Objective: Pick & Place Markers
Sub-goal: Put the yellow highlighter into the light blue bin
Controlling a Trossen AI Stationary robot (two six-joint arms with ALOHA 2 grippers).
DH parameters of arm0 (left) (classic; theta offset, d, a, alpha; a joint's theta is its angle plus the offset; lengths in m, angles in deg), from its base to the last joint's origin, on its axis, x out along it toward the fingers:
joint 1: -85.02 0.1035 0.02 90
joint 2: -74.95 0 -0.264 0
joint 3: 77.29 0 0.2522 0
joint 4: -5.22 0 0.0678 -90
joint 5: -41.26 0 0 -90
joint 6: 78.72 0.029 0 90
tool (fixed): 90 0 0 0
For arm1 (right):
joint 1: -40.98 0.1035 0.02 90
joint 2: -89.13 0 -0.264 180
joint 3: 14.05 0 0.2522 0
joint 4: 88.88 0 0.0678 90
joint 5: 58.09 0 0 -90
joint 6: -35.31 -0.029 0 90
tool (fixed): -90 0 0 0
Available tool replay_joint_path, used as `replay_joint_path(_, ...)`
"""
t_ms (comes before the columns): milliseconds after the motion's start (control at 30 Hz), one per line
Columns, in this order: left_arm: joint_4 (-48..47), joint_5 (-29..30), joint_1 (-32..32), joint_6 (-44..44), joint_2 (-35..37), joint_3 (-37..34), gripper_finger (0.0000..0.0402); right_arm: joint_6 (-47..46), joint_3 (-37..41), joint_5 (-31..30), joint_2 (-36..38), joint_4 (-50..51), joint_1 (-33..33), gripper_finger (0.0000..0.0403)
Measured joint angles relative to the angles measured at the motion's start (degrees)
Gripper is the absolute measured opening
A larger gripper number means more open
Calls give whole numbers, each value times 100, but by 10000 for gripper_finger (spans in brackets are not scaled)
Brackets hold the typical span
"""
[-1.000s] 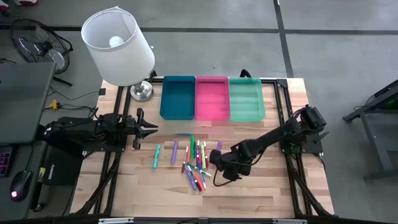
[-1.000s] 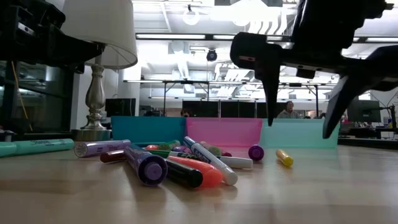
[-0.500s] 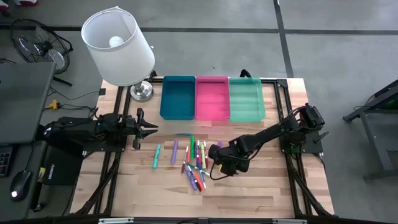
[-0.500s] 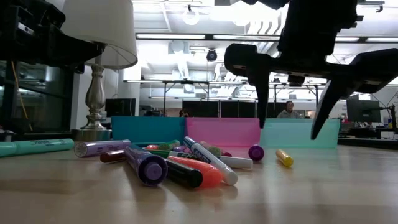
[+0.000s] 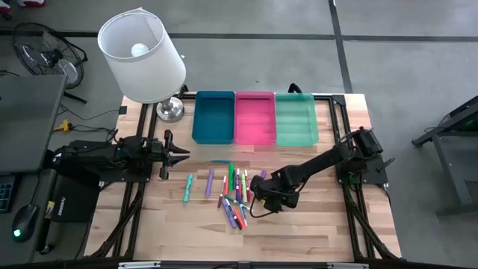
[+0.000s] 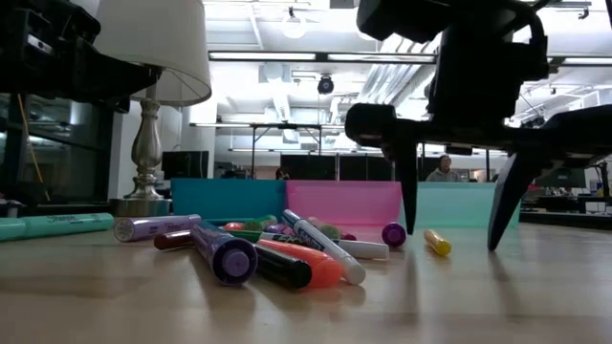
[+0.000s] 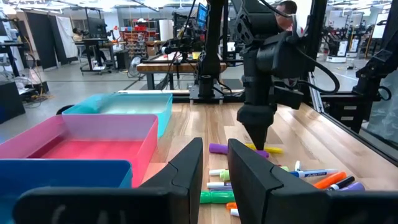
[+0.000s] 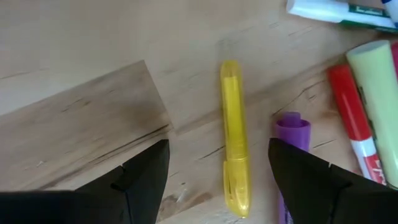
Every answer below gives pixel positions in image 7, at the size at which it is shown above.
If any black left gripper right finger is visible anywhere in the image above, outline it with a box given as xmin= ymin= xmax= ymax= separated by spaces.
xmin=227 ymin=138 xmax=398 ymax=224

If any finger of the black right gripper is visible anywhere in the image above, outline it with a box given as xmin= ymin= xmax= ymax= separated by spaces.
xmin=236 ymin=104 xmax=278 ymax=151

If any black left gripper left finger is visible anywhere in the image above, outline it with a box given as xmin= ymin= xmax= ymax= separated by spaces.
xmin=12 ymin=137 xmax=204 ymax=224

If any yellow slim highlighter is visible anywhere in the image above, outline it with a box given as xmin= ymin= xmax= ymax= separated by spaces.
xmin=244 ymin=143 xmax=284 ymax=155

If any light green chunky highlighter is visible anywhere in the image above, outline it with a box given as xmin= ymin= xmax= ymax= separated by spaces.
xmin=219 ymin=166 xmax=289 ymax=182

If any purple chunky highlighter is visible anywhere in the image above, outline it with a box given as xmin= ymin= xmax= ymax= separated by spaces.
xmin=208 ymin=142 xmax=270 ymax=159
xmin=339 ymin=182 xmax=366 ymax=192

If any black dry erase marker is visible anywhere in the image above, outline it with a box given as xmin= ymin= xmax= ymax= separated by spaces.
xmin=326 ymin=175 xmax=356 ymax=191

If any blue plastic bin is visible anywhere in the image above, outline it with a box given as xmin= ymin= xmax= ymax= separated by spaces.
xmin=0 ymin=159 xmax=134 ymax=224

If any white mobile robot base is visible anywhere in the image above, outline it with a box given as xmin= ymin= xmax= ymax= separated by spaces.
xmin=325 ymin=27 xmax=349 ymax=64

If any person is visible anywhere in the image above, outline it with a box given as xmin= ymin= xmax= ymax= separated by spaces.
xmin=275 ymin=0 xmax=299 ymax=32
xmin=72 ymin=27 xmax=85 ymax=43

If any black drawer unit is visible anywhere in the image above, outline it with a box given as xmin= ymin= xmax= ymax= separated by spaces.
xmin=323 ymin=93 xmax=366 ymax=133

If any wooden workbench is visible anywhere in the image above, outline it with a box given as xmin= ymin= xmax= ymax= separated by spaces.
xmin=136 ymin=60 xmax=228 ymax=91

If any blue computer screen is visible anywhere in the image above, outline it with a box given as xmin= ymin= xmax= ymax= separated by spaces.
xmin=195 ymin=2 xmax=209 ymax=30

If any pink plastic bin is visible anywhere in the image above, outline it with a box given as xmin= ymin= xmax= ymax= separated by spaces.
xmin=0 ymin=114 xmax=159 ymax=189

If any aqua plastic bin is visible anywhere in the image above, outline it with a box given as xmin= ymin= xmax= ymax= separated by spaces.
xmin=62 ymin=93 xmax=174 ymax=139

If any shelf with red bins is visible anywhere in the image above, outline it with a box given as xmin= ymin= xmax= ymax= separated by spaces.
xmin=119 ymin=18 xmax=158 ymax=58

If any black standing desk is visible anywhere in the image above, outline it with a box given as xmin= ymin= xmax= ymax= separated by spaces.
xmin=74 ymin=37 xmax=116 ymax=75

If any black monitor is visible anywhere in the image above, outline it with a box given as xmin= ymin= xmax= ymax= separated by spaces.
xmin=86 ymin=17 xmax=108 ymax=40

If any black box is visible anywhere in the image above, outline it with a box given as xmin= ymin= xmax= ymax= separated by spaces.
xmin=0 ymin=80 xmax=26 ymax=125

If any white board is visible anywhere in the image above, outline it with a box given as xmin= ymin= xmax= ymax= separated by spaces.
xmin=55 ymin=15 xmax=79 ymax=60

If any black room divider panel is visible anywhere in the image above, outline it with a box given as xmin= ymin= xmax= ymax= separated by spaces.
xmin=25 ymin=11 xmax=68 ymax=70

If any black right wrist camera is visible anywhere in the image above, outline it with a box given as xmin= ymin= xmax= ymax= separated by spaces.
xmin=273 ymin=86 xmax=305 ymax=110

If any silver aluminium rail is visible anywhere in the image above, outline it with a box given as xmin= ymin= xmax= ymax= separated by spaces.
xmin=308 ymin=70 xmax=325 ymax=113

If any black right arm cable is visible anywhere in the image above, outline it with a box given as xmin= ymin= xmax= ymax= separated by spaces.
xmin=292 ymin=46 xmax=341 ymax=96

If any black camera rig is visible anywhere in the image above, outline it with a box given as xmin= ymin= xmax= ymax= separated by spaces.
xmin=160 ymin=29 xmax=203 ymax=63

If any white pedestal fan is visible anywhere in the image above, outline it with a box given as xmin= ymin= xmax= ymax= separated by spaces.
xmin=126 ymin=55 xmax=143 ymax=78

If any floor cable bundle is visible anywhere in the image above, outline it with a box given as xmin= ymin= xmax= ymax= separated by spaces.
xmin=18 ymin=85 xmax=55 ymax=105

